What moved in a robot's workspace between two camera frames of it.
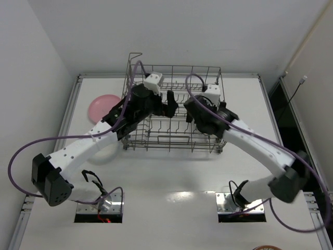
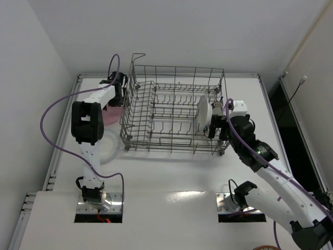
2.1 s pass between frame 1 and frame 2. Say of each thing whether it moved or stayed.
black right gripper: moved
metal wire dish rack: stayed
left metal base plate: stayed
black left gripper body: moved
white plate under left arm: stayed
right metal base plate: stayed
